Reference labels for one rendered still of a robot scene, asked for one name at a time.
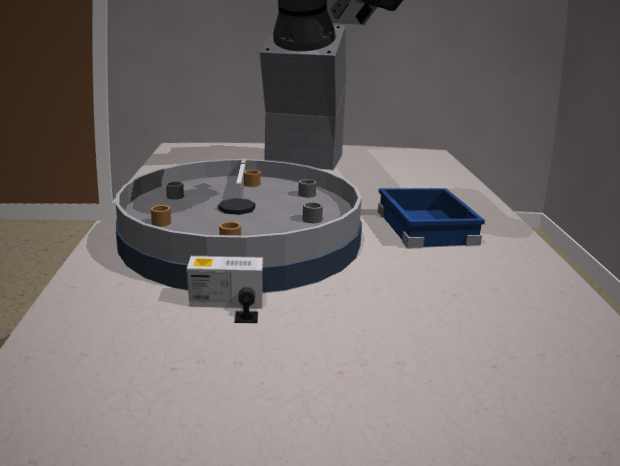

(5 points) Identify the grey round turning table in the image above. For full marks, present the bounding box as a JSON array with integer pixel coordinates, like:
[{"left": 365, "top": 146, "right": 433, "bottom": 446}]
[{"left": 116, "top": 159, "right": 362, "bottom": 323}]

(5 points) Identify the dark grey metal bushing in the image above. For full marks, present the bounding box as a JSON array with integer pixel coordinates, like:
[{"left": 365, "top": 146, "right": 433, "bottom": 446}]
[
  {"left": 298, "top": 179, "right": 316, "bottom": 198},
  {"left": 302, "top": 202, "right": 323, "bottom": 223},
  {"left": 166, "top": 181, "right": 184, "bottom": 200}
]

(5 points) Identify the bronze bushing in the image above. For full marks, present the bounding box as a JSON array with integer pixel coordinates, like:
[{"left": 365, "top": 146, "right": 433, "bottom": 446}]
[
  {"left": 151, "top": 205, "right": 171, "bottom": 227},
  {"left": 244, "top": 170, "right": 260, "bottom": 187},
  {"left": 219, "top": 222, "right": 241, "bottom": 236}
]

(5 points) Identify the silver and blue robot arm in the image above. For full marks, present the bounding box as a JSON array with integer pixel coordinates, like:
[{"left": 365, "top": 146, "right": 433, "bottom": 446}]
[{"left": 273, "top": 0, "right": 335, "bottom": 51}]

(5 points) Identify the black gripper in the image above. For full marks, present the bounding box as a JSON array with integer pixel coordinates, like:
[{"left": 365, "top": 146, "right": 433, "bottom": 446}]
[{"left": 330, "top": 0, "right": 403, "bottom": 25}]

